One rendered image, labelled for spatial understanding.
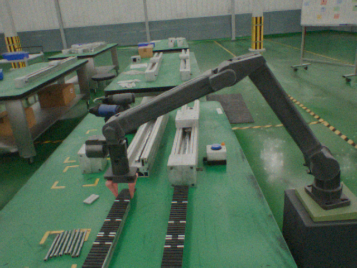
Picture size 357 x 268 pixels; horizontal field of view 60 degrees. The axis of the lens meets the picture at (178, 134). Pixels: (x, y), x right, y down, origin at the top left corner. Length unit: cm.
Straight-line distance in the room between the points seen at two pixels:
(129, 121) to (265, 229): 50
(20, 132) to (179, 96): 277
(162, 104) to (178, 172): 31
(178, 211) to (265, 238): 26
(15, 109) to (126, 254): 271
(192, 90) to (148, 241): 44
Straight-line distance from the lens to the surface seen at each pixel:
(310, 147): 95
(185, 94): 87
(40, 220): 113
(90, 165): 133
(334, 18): 671
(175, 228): 90
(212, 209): 102
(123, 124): 92
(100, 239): 92
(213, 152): 126
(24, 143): 354
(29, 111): 417
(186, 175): 111
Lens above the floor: 137
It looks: 21 degrees down
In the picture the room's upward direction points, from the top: 5 degrees counter-clockwise
